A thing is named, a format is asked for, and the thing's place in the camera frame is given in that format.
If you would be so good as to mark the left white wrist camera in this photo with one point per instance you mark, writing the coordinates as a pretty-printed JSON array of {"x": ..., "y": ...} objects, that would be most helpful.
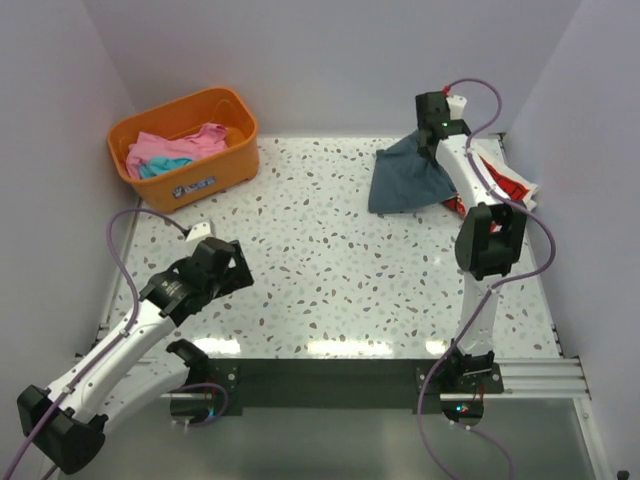
[{"x": 200, "y": 231}]

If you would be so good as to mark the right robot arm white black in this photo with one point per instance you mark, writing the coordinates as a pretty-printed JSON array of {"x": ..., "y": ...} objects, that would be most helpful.
[{"x": 488, "y": 244}]

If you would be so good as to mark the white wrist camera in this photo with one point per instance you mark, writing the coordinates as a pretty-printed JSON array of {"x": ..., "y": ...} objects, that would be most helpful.
[
  {"x": 200, "y": 231},
  {"x": 456, "y": 103}
]

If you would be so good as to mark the turquoise t shirt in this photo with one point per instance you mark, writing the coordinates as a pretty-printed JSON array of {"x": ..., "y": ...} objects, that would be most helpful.
[{"x": 158, "y": 166}]

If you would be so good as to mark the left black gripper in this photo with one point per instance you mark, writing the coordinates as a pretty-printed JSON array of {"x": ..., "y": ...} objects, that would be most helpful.
[{"x": 236, "y": 276}]

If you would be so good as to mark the slate blue t shirt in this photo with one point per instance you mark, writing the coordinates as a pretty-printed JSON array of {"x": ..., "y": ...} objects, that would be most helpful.
[{"x": 404, "y": 181}]

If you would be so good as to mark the aluminium frame rail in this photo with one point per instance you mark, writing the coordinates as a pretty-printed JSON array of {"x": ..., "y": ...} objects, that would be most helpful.
[{"x": 549, "y": 379}]

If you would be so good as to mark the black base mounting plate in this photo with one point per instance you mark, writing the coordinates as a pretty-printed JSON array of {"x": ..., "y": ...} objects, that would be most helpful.
[{"x": 320, "y": 385}]

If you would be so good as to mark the red white folded t shirt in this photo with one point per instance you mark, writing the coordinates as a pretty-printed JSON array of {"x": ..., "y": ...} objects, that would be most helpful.
[{"x": 488, "y": 157}]

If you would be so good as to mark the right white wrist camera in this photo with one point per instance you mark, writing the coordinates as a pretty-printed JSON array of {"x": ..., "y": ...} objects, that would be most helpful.
[{"x": 456, "y": 103}]

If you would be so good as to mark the pink t shirt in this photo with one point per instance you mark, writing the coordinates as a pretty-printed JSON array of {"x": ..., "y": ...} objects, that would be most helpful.
[{"x": 208, "y": 141}]

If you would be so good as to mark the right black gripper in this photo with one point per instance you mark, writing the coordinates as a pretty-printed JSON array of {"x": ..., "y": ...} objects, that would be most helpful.
[{"x": 425, "y": 154}]

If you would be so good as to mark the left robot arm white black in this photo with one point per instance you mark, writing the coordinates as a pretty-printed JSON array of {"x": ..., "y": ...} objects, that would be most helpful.
[{"x": 69, "y": 419}]

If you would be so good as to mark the orange plastic basket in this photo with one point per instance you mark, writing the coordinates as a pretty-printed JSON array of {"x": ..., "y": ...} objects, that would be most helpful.
[{"x": 177, "y": 119}]

